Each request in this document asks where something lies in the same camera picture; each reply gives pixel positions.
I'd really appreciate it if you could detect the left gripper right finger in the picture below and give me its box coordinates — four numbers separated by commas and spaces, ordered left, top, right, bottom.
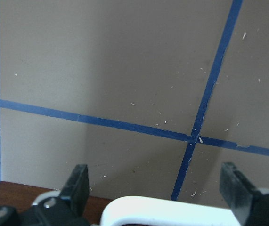
220, 162, 269, 226

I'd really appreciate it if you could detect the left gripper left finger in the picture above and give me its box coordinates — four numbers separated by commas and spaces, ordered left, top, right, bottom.
0, 164, 90, 226

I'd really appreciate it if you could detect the wooden drawer with white handle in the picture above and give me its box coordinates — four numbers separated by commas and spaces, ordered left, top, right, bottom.
0, 181, 239, 226

